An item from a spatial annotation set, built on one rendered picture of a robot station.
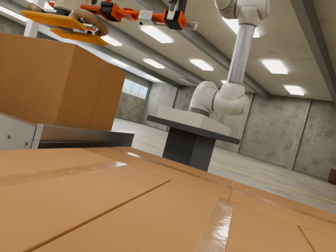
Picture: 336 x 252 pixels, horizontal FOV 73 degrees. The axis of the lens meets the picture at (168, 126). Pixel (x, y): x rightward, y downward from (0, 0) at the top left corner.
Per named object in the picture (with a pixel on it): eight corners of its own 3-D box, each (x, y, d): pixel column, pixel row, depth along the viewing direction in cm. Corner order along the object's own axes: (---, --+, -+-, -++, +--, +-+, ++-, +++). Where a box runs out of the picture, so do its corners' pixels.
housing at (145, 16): (137, 18, 107) (140, 8, 107) (143, 25, 113) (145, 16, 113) (150, 19, 104) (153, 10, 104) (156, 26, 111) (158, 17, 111)
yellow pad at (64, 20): (19, 13, 115) (21, 3, 115) (36, 22, 124) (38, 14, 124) (72, 20, 104) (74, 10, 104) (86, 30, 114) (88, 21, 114)
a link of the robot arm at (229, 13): (217, -8, 148) (238, -9, 141) (225, 5, 163) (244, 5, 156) (212, 12, 149) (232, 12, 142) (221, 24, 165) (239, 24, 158)
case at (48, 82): (-32, 105, 117) (-12, 30, 116) (38, 115, 154) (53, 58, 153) (51, 136, 95) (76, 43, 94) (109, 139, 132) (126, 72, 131)
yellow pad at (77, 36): (49, 30, 133) (51, 22, 133) (62, 38, 142) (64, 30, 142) (96, 38, 122) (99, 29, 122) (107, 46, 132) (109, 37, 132)
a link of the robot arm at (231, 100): (218, 112, 169) (247, 118, 158) (209, 112, 155) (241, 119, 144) (242, 2, 155) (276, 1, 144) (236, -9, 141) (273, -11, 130)
